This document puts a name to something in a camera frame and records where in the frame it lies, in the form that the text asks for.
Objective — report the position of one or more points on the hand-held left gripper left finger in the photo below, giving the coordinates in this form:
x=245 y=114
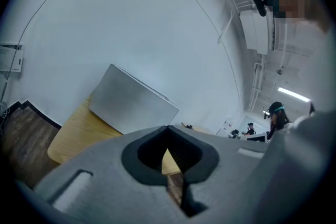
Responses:
x=105 y=186

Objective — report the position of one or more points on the white wall box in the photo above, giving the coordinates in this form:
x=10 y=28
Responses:
x=10 y=59

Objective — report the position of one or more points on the white microwave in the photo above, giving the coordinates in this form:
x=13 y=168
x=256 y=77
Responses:
x=131 y=102

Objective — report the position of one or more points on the black head-worn camera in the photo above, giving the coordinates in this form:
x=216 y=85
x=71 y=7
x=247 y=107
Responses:
x=260 y=4

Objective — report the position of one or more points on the small wooden table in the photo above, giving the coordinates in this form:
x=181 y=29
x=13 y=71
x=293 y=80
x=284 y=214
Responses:
x=78 y=136

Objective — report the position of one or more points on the ceiling light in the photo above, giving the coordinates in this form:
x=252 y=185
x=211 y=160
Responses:
x=294 y=94

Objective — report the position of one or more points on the white air conditioner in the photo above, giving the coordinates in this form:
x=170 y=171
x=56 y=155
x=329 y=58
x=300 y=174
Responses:
x=256 y=31

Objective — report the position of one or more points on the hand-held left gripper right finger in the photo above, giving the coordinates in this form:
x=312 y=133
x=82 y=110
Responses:
x=231 y=186

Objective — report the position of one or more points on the person's head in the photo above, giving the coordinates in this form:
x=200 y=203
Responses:
x=288 y=0

